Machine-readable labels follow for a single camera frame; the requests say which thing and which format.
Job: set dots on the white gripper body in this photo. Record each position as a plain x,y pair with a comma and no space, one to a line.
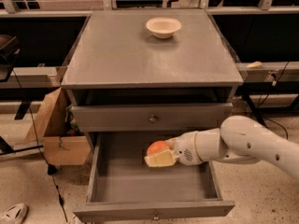
184,147

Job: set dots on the orange fruit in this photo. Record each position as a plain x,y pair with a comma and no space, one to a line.
157,147

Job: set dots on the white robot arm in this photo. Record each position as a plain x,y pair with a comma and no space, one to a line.
238,140

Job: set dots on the grey top drawer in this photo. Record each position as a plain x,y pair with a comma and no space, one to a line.
123,118

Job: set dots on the open grey middle drawer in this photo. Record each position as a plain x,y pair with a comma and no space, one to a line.
123,187

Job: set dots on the grey wooden drawer cabinet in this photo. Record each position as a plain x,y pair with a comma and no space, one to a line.
118,61

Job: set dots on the brown cardboard box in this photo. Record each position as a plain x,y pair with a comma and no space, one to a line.
50,130

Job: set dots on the small yellow foam piece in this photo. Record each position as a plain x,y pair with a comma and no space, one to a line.
253,65

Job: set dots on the white paper bowl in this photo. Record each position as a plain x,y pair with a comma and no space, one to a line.
163,28

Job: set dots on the white sneaker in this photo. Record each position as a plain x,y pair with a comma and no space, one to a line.
14,214

